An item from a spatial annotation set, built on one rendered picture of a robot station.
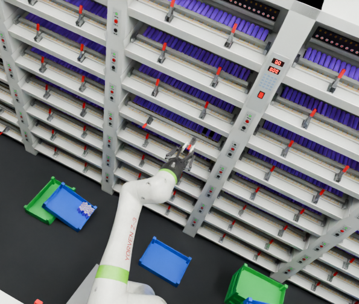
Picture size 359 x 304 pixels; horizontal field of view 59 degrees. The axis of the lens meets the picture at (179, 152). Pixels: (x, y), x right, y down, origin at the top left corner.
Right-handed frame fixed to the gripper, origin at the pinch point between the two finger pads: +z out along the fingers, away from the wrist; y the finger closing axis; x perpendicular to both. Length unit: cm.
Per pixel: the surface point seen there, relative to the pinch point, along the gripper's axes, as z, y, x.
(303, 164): 14, -52, -12
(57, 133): 34, 98, 64
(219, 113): 17.1, -5.3, -15.8
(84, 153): 29, 71, 64
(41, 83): 24, 105, 22
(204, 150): 16.7, -6.4, 7.9
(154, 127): 15.6, 23.7, 8.4
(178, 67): 8.5, 19.2, -31.8
